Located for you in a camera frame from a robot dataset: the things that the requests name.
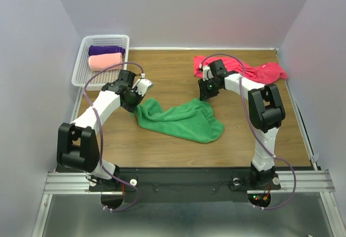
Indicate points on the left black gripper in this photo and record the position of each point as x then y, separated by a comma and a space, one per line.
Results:
132, 108

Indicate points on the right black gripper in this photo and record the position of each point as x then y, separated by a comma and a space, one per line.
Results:
204, 94

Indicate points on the green towel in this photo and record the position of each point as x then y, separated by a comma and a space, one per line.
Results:
193, 120

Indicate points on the pink towel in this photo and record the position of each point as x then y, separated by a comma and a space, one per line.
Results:
101, 62

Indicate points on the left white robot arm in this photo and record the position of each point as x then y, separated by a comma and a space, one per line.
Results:
80, 143

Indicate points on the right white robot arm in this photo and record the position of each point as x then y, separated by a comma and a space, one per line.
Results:
264, 111

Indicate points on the white perforated plastic basket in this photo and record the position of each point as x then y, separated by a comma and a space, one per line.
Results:
82, 72

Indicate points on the red towel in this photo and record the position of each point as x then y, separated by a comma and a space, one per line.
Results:
266, 73

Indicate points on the rolled purple towel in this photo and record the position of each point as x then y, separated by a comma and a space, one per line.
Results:
100, 50

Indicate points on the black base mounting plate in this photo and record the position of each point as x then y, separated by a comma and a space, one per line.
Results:
176, 185

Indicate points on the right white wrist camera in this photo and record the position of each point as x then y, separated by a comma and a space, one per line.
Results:
206, 72

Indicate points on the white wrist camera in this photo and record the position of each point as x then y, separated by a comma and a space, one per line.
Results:
141, 86
206, 72

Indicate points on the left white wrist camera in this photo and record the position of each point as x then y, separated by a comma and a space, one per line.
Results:
141, 86

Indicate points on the aluminium frame rail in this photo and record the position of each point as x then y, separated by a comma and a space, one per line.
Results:
306, 181

